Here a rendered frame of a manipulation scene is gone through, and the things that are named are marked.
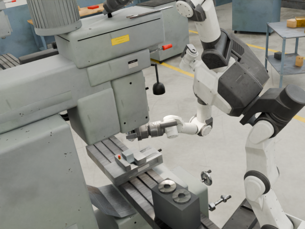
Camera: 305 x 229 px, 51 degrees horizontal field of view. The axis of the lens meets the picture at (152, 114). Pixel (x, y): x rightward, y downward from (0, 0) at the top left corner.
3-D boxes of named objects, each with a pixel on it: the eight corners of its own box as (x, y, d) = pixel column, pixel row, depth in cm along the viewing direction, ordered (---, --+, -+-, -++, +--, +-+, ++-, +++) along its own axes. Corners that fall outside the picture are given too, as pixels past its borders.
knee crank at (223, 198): (227, 195, 240) (227, 189, 237) (233, 199, 235) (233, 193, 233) (205, 209, 231) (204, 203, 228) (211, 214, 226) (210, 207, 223)
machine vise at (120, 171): (150, 152, 221) (148, 139, 216) (163, 162, 210) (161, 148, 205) (105, 175, 206) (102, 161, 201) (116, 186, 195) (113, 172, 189)
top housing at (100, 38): (140, 34, 179) (135, 4, 171) (167, 42, 159) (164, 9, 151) (58, 57, 159) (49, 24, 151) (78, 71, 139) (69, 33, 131)
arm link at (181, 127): (160, 118, 186) (175, 120, 196) (164, 133, 183) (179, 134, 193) (168, 114, 182) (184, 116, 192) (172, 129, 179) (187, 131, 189)
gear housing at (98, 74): (128, 57, 179) (125, 39, 174) (152, 67, 160) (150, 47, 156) (71, 74, 165) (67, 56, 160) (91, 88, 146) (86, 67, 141)
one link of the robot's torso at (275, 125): (295, 114, 151) (275, 98, 154) (284, 128, 143) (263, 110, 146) (279, 130, 161) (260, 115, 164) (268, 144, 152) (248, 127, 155)
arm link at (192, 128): (174, 128, 196) (194, 130, 210) (184, 137, 189) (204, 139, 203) (182, 113, 193) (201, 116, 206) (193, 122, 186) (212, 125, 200)
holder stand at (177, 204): (171, 203, 178) (167, 174, 168) (201, 224, 163) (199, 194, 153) (154, 215, 171) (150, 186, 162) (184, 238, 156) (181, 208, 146)
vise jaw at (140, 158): (134, 151, 213) (133, 146, 211) (146, 161, 202) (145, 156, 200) (126, 155, 210) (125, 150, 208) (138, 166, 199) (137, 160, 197)
